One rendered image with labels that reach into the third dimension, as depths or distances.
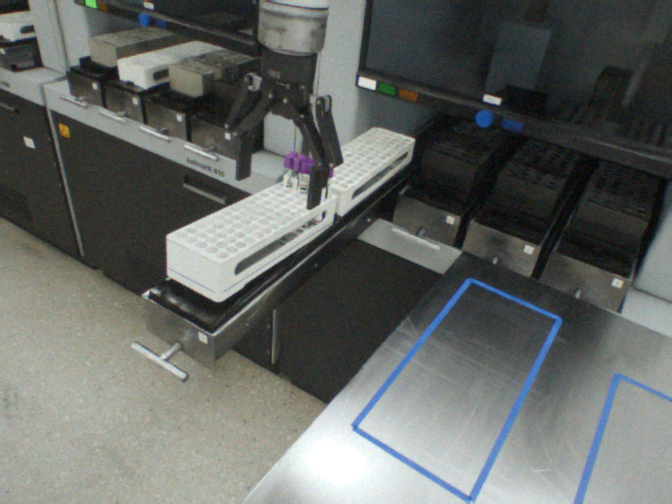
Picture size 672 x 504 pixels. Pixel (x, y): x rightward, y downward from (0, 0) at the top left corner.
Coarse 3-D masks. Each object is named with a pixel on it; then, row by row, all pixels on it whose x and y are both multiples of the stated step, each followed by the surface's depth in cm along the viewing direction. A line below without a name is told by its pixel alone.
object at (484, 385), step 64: (448, 320) 74; (512, 320) 76; (576, 320) 77; (384, 384) 64; (448, 384) 65; (512, 384) 66; (576, 384) 67; (640, 384) 68; (320, 448) 56; (384, 448) 57; (448, 448) 58; (512, 448) 58; (576, 448) 59; (640, 448) 60
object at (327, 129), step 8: (328, 96) 72; (320, 104) 71; (320, 112) 72; (328, 112) 73; (320, 120) 72; (328, 120) 73; (320, 128) 73; (328, 128) 73; (328, 136) 73; (336, 136) 74; (328, 144) 73; (336, 144) 74; (328, 152) 74; (336, 152) 74; (328, 160) 74
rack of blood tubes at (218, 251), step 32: (288, 192) 90; (192, 224) 76; (224, 224) 77; (256, 224) 79; (288, 224) 80; (320, 224) 89; (192, 256) 70; (224, 256) 71; (256, 256) 81; (192, 288) 73; (224, 288) 71
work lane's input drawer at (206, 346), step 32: (416, 160) 116; (384, 192) 106; (352, 224) 96; (288, 256) 86; (320, 256) 89; (160, 288) 75; (256, 288) 77; (288, 288) 83; (160, 320) 75; (192, 320) 72; (224, 320) 73; (256, 320) 78; (192, 352) 75; (224, 352) 74
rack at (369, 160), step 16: (352, 144) 109; (368, 144) 110; (384, 144) 110; (400, 144) 110; (352, 160) 103; (368, 160) 103; (384, 160) 104; (400, 160) 116; (336, 176) 96; (352, 176) 97; (368, 176) 99; (384, 176) 106; (336, 192) 93; (352, 192) 95; (368, 192) 101; (336, 208) 95
